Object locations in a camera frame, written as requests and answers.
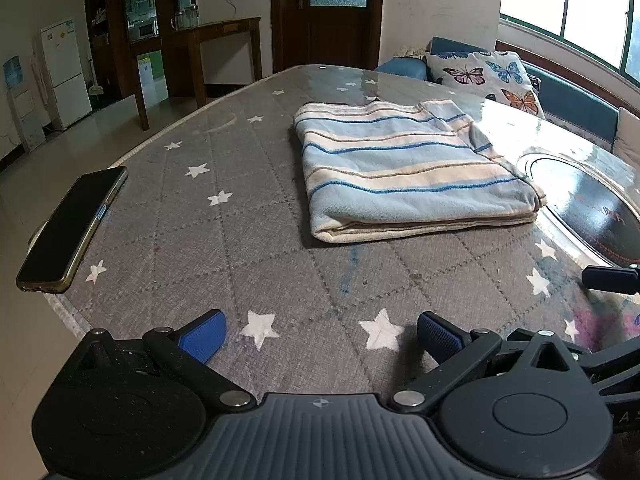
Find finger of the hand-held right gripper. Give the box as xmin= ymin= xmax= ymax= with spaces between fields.
xmin=582 ymin=265 xmax=640 ymax=295

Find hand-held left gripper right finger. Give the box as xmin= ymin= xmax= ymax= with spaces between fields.
xmin=392 ymin=311 xmax=593 ymax=411

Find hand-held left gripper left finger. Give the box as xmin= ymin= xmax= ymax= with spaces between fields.
xmin=65 ymin=310 xmax=253 ymax=411

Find striped blue cream sweater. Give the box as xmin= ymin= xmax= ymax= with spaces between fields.
xmin=292 ymin=100 xmax=548 ymax=245

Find round table heater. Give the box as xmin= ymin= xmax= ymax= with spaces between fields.
xmin=517 ymin=152 xmax=640 ymax=268

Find grey star tablecloth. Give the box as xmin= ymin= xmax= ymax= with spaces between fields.
xmin=27 ymin=64 xmax=640 ymax=396

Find beige cushion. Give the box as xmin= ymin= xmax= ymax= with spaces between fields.
xmin=612 ymin=107 xmax=640 ymax=153

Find black smartphone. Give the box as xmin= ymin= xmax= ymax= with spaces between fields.
xmin=16 ymin=165 xmax=129 ymax=293

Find blue sofa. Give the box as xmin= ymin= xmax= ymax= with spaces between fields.
xmin=375 ymin=36 xmax=640 ymax=156

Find butterfly print pillow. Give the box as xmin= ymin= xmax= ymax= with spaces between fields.
xmin=426 ymin=50 xmax=546 ymax=120

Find white small appliance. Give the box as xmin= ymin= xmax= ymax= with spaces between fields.
xmin=137 ymin=57 xmax=168 ymax=106

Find green framed window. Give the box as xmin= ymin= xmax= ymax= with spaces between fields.
xmin=500 ymin=0 xmax=640 ymax=83

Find white broom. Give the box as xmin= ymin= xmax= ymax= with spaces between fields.
xmin=87 ymin=50 xmax=106 ymax=96

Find white water dispenser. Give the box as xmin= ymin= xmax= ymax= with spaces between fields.
xmin=2 ymin=55 xmax=46 ymax=151

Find white refrigerator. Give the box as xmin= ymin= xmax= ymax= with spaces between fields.
xmin=40 ymin=19 xmax=93 ymax=131

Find wooden console table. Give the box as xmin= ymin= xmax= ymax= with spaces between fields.
xmin=132 ymin=16 xmax=263 ymax=131

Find dark wooden cabinet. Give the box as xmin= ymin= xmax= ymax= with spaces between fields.
xmin=82 ymin=0 xmax=196 ymax=106

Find dark wooden door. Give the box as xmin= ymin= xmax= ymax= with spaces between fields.
xmin=270 ymin=0 xmax=385 ymax=73

